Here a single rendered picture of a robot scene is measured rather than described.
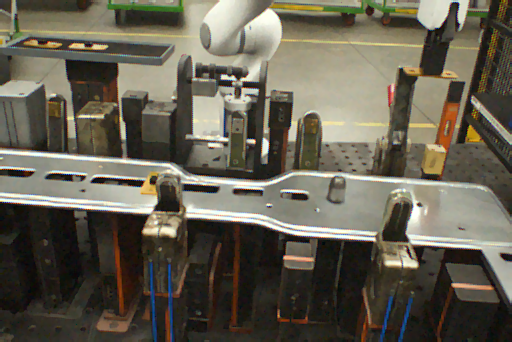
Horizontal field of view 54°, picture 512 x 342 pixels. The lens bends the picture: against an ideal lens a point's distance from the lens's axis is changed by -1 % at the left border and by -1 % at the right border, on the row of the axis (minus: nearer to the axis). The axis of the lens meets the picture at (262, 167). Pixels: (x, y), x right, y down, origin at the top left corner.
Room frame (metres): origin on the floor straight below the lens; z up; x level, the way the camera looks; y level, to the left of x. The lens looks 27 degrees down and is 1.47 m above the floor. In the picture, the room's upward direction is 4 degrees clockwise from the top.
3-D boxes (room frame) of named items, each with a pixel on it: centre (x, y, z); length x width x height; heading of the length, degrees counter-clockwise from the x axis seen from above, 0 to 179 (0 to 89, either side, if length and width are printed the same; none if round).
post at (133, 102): (1.04, 0.29, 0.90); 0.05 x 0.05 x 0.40; 89
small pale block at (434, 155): (0.94, -0.35, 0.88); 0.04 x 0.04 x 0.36; 89
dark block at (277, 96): (1.03, -0.03, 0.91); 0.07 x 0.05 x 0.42; 179
